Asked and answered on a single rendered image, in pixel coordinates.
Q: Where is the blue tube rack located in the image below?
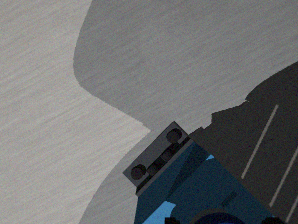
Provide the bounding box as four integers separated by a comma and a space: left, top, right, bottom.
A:
134, 141, 274, 224

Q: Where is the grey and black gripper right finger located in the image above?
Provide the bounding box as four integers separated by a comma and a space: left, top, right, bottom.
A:
262, 217, 285, 224

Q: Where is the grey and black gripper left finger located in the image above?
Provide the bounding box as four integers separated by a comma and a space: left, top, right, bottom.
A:
165, 217, 180, 224

